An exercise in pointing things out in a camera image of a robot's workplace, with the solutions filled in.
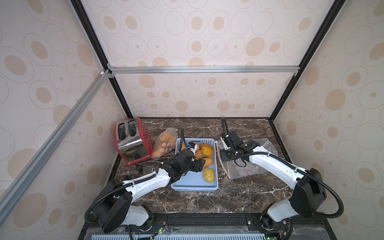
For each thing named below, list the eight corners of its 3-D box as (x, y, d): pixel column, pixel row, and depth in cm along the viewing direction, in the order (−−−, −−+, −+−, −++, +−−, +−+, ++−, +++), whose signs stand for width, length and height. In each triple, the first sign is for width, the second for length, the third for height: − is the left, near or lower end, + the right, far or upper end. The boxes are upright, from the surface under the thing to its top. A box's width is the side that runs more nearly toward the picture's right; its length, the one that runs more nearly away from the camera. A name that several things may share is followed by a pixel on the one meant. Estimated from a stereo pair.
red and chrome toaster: (125, 166, 94) (113, 151, 80) (124, 139, 108) (113, 121, 94) (154, 158, 98) (147, 142, 84) (149, 133, 112) (142, 115, 98)
